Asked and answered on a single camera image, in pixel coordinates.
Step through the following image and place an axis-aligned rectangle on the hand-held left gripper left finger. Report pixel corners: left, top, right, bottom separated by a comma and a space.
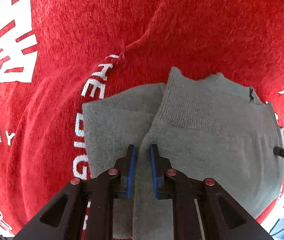
13, 144, 136, 240

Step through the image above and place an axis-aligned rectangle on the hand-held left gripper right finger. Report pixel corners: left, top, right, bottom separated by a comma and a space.
150, 144, 274, 240

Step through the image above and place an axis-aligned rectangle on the grey knit sweater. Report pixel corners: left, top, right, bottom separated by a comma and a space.
82, 67, 284, 239

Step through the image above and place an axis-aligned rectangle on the red printed blanket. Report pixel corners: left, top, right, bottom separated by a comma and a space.
0, 0, 284, 240

